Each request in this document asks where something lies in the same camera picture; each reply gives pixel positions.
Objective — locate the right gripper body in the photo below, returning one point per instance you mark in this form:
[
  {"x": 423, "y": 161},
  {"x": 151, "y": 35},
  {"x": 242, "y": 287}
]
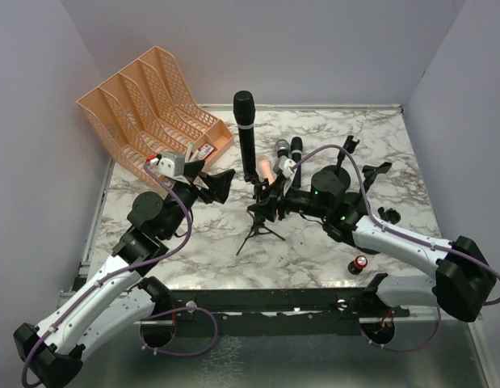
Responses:
[{"x": 278, "y": 200}]

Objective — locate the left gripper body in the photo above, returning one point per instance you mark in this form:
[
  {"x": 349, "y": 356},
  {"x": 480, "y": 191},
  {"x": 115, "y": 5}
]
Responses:
[{"x": 199, "y": 184}]

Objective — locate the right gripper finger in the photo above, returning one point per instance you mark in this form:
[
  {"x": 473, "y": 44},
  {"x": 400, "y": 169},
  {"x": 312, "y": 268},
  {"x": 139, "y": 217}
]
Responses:
[
  {"x": 267, "y": 209},
  {"x": 275, "y": 190}
]

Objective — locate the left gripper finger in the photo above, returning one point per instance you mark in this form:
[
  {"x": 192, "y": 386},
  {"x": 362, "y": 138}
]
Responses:
[
  {"x": 192, "y": 169},
  {"x": 216, "y": 187}
]

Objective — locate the black tripod microphone stand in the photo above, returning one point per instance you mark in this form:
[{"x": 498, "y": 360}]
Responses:
[{"x": 258, "y": 226}]

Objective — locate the black microphone white band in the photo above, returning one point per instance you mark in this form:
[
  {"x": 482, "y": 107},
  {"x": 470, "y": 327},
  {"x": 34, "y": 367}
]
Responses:
[{"x": 244, "y": 114}]

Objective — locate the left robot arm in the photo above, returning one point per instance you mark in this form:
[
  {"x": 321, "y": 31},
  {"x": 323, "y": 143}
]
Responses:
[{"x": 120, "y": 293}]

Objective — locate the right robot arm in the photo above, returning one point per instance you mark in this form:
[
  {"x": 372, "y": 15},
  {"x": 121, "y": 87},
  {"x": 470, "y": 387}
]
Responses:
[{"x": 455, "y": 275}]

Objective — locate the red white staples box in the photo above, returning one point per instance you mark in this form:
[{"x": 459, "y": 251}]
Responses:
[{"x": 205, "y": 151}]

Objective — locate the peach pink microphone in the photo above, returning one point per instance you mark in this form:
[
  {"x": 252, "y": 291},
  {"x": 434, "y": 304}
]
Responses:
[{"x": 265, "y": 169}]

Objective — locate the white green-tipped marker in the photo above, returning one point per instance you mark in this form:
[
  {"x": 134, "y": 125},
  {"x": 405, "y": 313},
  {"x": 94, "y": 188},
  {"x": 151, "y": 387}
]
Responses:
[{"x": 189, "y": 150}]

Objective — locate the black microphone silver grille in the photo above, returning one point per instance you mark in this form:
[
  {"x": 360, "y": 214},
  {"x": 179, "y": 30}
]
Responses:
[{"x": 282, "y": 149}]

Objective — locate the peach plastic file organizer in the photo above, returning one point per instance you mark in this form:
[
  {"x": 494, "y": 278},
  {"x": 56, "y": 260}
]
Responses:
[{"x": 147, "y": 108}]

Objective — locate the red black small bottle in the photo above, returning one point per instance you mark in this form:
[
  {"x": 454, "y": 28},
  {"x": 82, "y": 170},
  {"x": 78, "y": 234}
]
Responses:
[{"x": 357, "y": 265}]

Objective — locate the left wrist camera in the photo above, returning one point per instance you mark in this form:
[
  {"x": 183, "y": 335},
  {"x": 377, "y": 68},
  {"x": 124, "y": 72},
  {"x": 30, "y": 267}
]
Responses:
[{"x": 169, "y": 164}]

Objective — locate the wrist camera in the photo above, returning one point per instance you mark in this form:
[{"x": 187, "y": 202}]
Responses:
[
  {"x": 284, "y": 166},
  {"x": 169, "y": 164}
]

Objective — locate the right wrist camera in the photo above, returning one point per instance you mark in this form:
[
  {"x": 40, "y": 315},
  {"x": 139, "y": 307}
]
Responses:
[{"x": 284, "y": 166}]

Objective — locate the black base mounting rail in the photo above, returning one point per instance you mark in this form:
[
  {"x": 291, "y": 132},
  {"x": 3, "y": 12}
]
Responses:
[{"x": 200, "y": 313}]

